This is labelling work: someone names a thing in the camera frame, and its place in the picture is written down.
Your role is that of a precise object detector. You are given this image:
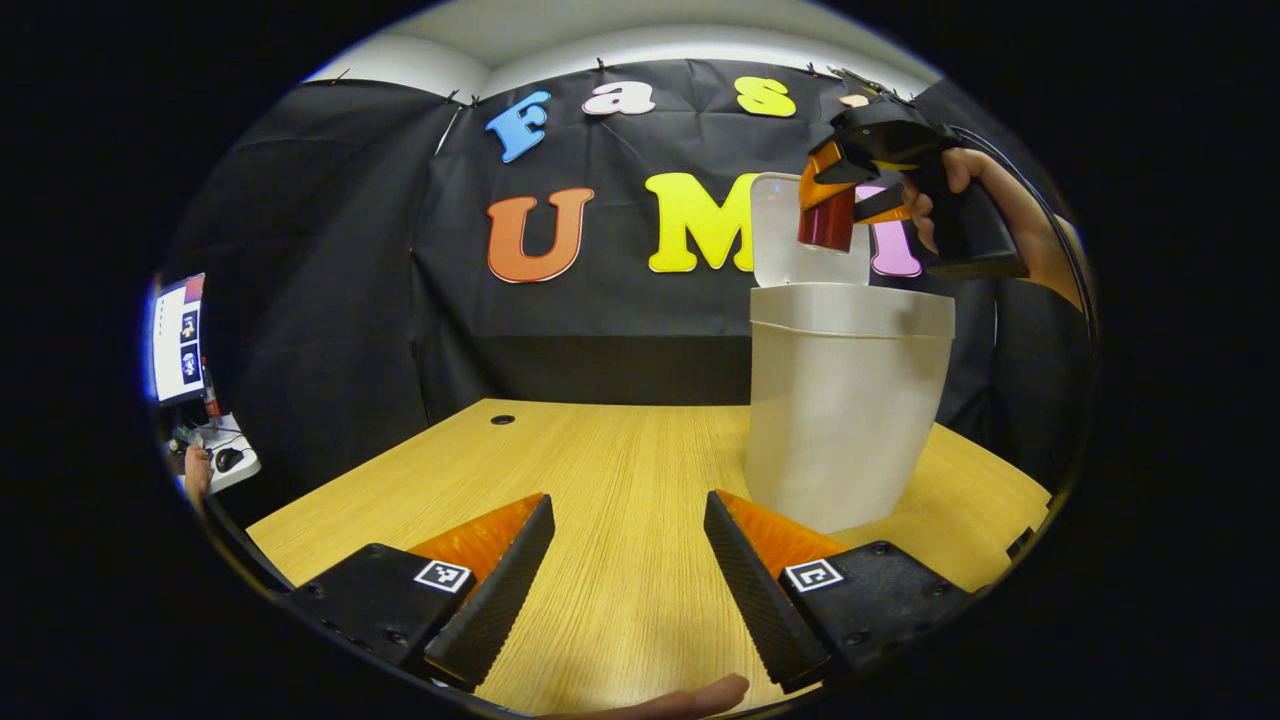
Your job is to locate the computer monitor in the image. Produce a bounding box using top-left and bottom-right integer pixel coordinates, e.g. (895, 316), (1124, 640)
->
(150, 274), (208, 403)

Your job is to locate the red pop can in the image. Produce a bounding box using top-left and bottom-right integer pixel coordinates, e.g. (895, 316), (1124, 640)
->
(798, 185), (857, 253)

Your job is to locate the wooden desktop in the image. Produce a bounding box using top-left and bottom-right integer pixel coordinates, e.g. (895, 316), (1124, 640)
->
(247, 398), (1053, 716)

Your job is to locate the white side desk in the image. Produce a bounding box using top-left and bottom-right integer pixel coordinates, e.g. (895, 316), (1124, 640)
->
(170, 410), (261, 493)

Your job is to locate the black backdrop cloth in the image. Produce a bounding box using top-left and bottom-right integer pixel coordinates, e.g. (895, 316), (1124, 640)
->
(160, 58), (1096, 521)

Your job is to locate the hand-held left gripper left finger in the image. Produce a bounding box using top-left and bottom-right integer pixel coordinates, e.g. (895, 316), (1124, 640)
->
(290, 493), (556, 691)

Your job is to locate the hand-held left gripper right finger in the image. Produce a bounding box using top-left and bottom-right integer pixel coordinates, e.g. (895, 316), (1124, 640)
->
(703, 490), (976, 691)

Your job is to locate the white desktop garbage bin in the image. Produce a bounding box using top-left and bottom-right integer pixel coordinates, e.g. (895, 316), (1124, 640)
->
(745, 172), (956, 534)

